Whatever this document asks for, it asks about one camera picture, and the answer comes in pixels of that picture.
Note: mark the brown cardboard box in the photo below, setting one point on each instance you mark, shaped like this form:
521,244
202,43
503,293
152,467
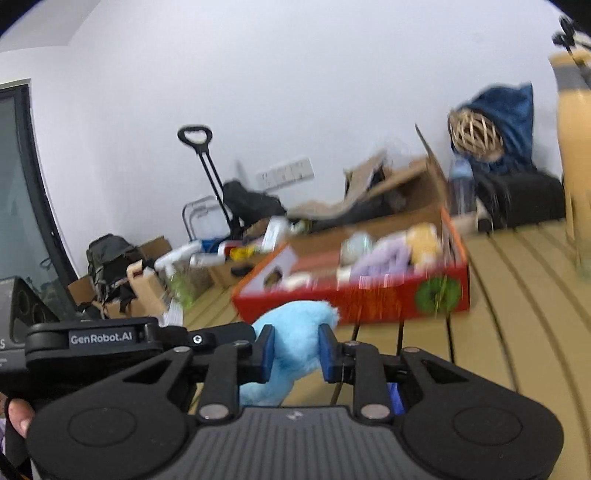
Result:
231,274

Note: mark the large cardboard box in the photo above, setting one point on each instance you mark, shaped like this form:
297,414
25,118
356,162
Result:
87,290

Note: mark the wooden box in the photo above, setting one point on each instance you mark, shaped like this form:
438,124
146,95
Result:
147,288

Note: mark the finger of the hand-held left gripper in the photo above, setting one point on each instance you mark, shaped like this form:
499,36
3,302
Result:
184,339

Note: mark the black bag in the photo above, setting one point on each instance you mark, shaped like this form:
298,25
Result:
521,198

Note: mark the black speaker box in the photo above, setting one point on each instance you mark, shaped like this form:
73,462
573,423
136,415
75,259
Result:
23,309

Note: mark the dark framed window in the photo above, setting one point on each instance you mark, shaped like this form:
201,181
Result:
23,184

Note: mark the dark grey backpack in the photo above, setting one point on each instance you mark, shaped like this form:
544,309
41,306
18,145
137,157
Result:
111,261

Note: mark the person's left hand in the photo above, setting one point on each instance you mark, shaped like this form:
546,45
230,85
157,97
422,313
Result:
19,417

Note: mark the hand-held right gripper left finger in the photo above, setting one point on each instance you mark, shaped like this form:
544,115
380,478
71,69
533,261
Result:
267,355

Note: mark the blue plush toy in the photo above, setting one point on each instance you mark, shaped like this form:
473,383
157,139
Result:
295,323

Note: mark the folding stool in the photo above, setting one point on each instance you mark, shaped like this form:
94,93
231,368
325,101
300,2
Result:
198,217

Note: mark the wicker ball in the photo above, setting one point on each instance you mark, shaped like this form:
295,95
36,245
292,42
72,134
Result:
475,134

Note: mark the white power outlet strip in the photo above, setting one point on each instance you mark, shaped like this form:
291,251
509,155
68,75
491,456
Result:
285,173

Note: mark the purple towel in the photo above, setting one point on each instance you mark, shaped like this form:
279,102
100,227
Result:
383,258

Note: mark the clear container white lid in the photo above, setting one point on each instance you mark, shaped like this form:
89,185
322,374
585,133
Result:
182,258

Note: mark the clear water bottle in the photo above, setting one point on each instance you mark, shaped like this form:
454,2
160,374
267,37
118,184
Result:
461,187

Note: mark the red cardboard box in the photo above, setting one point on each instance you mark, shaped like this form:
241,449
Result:
383,300

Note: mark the green spray bottle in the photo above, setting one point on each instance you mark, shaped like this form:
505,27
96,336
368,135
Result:
183,288

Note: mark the open flattened cardboard box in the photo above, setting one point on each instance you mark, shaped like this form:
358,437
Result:
397,184

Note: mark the black luggage cart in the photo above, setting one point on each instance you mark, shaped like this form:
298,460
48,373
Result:
244,203

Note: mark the yellow plush toy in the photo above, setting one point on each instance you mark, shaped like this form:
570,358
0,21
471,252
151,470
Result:
424,242

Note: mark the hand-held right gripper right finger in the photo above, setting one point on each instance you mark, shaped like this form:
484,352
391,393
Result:
328,355

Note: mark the blue bag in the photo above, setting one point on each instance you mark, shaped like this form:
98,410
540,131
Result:
510,120

